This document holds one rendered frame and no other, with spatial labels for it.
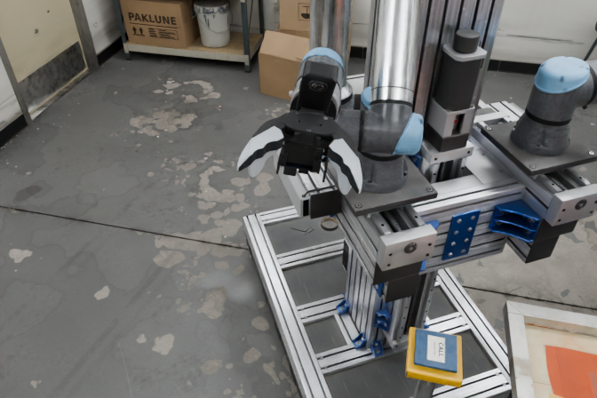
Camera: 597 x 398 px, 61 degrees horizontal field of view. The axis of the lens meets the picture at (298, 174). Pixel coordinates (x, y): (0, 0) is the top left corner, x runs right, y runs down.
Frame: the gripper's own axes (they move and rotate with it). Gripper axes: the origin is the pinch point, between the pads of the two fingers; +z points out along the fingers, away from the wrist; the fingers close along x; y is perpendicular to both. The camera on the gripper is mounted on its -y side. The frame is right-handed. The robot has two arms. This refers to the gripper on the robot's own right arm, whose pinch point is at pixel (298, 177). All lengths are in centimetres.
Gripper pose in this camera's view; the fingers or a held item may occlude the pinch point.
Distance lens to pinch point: 60.7
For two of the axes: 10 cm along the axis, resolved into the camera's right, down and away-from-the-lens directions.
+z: -1.3, 6.1, -7.8
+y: -1.3, 7.7, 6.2
